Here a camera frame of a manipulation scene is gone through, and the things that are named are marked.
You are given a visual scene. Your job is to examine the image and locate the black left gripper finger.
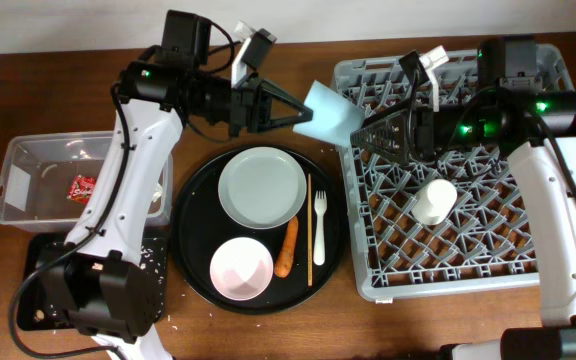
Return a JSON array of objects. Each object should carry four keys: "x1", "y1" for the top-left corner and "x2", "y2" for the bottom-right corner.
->
[
  {"x1": 260, "y1": 108, "x2": 313, "y2": 132},
  {"x1": 260, "y1": 79, "x2": 305, "y2": 108}
]

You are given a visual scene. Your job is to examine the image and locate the light blue plastic cup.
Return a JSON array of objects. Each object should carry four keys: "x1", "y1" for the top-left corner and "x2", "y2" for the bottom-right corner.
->
[{"x1": 293, "y1": 81, "x2": 364, "y2": 147}]

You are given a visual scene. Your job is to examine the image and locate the white paper cup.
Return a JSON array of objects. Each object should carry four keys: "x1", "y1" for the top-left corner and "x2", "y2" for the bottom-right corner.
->
[{"x1": 411, "y1": 179, "x2": 457, "y2": 225}]

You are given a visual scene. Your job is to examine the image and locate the white plastic fork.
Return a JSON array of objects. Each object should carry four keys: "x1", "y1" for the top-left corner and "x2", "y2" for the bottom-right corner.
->
[{"x1": 313, "y1": 190, "x2": 327, "y2": 266}]

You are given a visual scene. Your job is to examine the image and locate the grey round plate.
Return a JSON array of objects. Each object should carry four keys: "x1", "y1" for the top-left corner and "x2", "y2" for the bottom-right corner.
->
[{"x1": 217, "y1": 147, "x2": 307, "y2": 230}]

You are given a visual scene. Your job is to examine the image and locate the wooden chopstick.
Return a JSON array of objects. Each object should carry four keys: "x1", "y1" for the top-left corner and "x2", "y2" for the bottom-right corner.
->
[{"x1": 306, "y1": 173, "x2": 313, "y2": 288}]

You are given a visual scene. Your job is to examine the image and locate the red snack wrapper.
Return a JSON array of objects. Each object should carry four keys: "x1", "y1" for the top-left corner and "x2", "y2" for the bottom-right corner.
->
[{"x1": 67, "y1": 175, "x2": 96, "y2": 204}]

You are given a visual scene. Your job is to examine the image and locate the pink bowl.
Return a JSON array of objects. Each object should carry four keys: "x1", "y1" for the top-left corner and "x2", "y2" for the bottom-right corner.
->
[{"x1": 209, "y1": 237, "x2": 274, "y2": 301}]

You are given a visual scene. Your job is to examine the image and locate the white tissue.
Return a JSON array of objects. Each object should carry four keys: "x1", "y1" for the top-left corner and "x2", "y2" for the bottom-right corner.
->
[{"x1": 152, "y1": 183, "x2": 163, "y2": 202}]

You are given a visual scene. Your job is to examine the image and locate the peanut shells and rice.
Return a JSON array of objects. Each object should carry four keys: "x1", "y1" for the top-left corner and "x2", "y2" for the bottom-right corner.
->
[{"x1": 17, "y1": 239, "x2": 167, "y2": 331}]

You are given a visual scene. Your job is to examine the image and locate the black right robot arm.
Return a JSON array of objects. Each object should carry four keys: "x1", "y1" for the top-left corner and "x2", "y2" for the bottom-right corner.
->
[{"x1": 351, "y1": 36, "x2": 576, "y2": 359}]

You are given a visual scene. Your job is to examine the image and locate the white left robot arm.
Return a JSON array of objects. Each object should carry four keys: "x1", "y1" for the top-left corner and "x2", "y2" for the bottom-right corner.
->
[{"x1": 30, "y1": 10, "x2": 313, "y2": 359}]

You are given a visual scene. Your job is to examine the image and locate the grey dishwasher rack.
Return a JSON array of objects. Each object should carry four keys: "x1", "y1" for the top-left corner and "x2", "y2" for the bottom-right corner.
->
[{"x1": 328, "y1": 43, "x2": 576, "y2": 304}]

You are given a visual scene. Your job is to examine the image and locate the orange carrot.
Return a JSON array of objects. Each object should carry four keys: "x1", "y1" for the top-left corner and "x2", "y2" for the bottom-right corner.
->
[{"x1": 274, "y1": 217, "x2": 299, "y2": 278}]

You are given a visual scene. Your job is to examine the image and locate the black round tray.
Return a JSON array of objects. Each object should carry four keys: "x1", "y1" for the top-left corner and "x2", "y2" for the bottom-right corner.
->
[{"x1": 170, "y1": 148, "x2": 349, "y2": 315}]

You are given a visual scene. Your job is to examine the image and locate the black rectangular tray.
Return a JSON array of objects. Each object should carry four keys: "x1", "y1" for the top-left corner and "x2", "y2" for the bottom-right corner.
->
[{"x1": 16, "y1": 229, "x2": 169, "y2": 331}]

